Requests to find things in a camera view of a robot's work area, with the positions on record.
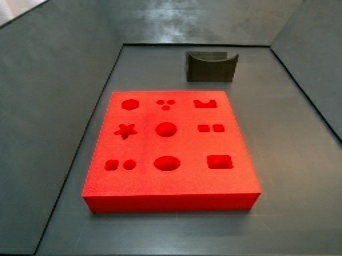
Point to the red foam shape board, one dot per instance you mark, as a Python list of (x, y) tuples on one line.
[(170, 154)]

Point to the black cradle fixture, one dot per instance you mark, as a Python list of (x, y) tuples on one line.
[(210, 66)]

